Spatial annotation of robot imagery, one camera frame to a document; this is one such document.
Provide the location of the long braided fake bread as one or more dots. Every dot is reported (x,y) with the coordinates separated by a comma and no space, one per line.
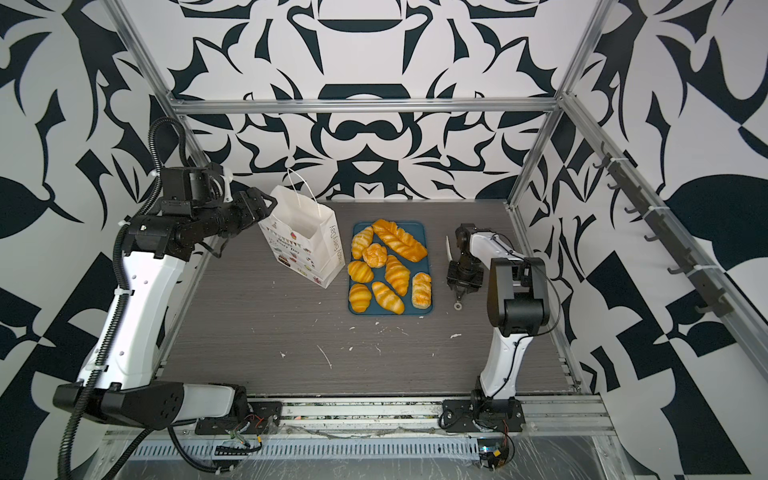
(401,242)

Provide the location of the white paper gift bag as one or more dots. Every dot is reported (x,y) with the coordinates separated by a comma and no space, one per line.
(304,235)

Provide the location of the fake croissant bottom left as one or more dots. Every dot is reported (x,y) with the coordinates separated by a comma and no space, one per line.
(359,298)

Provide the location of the black hook rack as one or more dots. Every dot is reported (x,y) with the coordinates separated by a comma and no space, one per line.
(668,230)

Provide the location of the fake croissant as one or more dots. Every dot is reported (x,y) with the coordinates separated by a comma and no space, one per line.
(397,275)
(359,298)
(387,298)
(360,272)
(361,241)

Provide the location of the fake croissant bottom centre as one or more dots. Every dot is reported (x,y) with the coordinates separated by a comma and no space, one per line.
(387,298)

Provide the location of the flaky fake pastry right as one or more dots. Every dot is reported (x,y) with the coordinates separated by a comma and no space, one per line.
(421,291)

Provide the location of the teal plastic tray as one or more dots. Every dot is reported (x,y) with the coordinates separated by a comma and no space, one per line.
(417,230)

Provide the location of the aluminium front rail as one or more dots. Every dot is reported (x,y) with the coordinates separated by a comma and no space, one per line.
(346,417)

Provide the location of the aluminium cage frame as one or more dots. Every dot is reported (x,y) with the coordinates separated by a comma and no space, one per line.
(745,323)

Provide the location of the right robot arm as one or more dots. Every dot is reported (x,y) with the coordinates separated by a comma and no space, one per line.
(518,307)

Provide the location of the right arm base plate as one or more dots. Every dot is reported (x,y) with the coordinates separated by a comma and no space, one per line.
(465,416)

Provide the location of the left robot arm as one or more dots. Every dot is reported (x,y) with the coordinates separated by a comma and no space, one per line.
(117,384)

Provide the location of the small electronics board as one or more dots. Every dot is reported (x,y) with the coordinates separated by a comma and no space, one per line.
(495,456)

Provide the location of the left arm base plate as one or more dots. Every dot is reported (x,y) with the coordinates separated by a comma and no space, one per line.
(257,418)

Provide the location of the round knotted fake bread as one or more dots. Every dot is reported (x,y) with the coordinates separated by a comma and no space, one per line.
(375,255)

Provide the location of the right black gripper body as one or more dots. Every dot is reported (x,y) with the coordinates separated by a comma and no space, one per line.
(468,274)

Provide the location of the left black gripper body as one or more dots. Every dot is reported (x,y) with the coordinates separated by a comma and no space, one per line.
(241,213)

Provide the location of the fake croissant top left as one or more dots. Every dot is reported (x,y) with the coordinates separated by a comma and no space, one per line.
(361,241)

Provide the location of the fake croissant middle left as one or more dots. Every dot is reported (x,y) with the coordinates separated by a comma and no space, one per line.
(360,272)

